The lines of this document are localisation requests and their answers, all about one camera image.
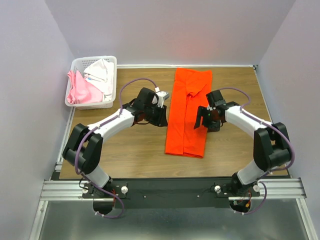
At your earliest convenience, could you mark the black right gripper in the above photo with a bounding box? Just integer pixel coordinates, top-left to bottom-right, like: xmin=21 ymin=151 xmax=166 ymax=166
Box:
xmin=193 ymin=105 xmax=221 ymax=133

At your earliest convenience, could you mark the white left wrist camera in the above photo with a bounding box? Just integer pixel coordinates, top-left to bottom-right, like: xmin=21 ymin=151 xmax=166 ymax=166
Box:
xmin=152 ymin=87 xmax=170 ymax=108

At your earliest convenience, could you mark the pink t shirt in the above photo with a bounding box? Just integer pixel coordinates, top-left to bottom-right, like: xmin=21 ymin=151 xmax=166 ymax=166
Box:
xmin=67 ymin=70 xmax=103 ymax=105

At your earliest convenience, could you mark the orange t shirt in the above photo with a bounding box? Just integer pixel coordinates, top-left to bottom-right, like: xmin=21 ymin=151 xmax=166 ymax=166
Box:
xmin=165 ymin=68 xmax=213 ymax=158

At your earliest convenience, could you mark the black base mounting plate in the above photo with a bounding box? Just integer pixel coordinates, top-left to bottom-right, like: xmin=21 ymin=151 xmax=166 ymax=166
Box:
xmin=82 ymin=176 xmax=261 ymax=213

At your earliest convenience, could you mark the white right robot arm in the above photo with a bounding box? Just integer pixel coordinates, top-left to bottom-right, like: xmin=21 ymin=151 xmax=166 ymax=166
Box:
xmin=194 ymin=89 xmax=295 ymax=196

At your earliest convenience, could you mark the white plastic laundry basket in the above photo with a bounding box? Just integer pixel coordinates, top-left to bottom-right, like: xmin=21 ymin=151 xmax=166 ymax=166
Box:
xmin=65 ymin=56 xmax=117 ymax=110

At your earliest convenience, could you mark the white t shirt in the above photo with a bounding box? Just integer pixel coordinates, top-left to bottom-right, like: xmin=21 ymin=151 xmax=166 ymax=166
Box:
xmin=83 ymin=58 xmax=115 ymax=96

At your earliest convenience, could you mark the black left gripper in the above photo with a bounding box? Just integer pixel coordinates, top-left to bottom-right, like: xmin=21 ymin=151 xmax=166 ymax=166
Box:
xmin=144 ymin=102 xmax=169 ymax=128

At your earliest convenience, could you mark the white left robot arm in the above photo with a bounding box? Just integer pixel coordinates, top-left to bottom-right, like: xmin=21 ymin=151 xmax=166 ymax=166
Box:
xmin=62 ymin=87 xmax=170 ymax=198

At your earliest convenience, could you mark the aluminium frame rail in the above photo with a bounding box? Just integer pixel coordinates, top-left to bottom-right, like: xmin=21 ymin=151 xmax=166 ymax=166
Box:
xmin=29 ymin=177 xmax=318 ymax=240

